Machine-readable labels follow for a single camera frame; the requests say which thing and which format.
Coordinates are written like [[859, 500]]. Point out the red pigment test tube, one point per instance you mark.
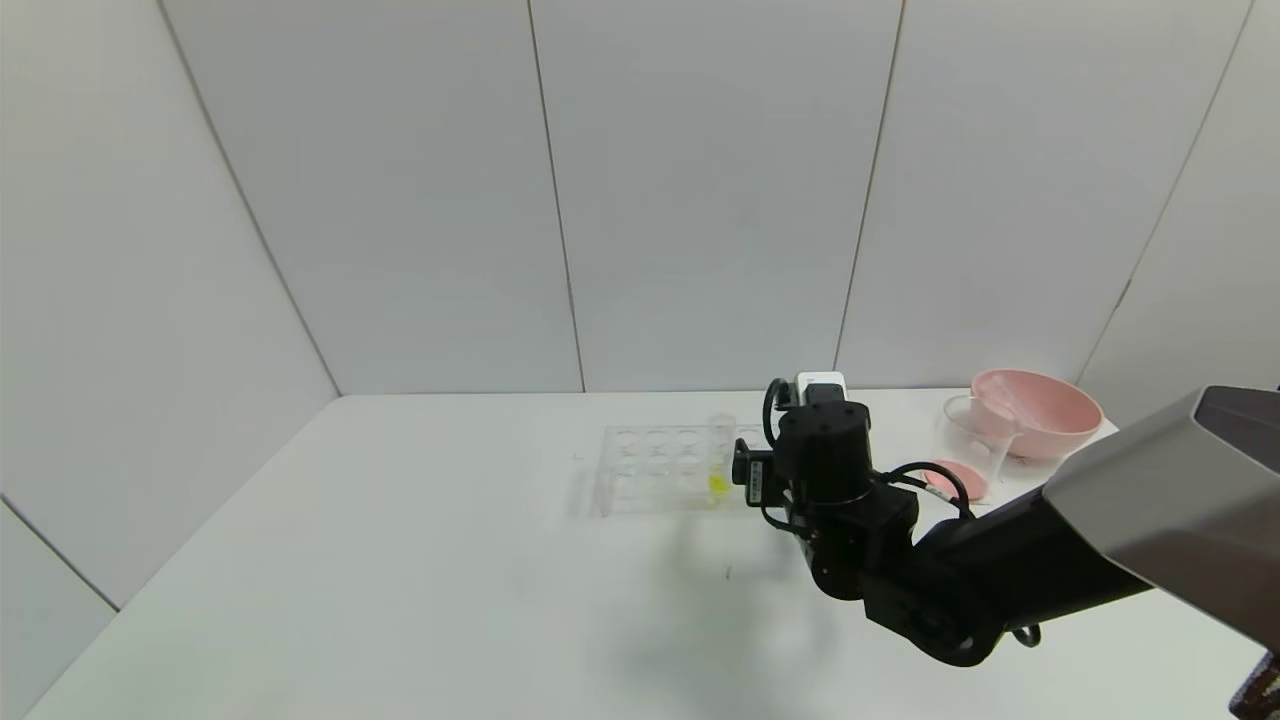
[[1018, 400]]

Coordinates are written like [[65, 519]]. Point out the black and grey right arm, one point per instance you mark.
[[1150, 500]]

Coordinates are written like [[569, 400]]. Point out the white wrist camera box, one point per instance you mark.
[[820, 380]]

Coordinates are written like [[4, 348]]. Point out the pink plastic bowl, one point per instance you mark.
[[1060, 415]]

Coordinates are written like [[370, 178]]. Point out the clear plastic test tube rack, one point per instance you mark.
[[650, 470]]

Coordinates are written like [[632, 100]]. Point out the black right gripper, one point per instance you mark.
[[752, 478]]

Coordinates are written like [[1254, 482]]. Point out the clear plastic measuring beaker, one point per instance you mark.
[[975, 440]]

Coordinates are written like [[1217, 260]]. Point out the yellow pigment test tube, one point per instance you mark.
[[719, 485]]

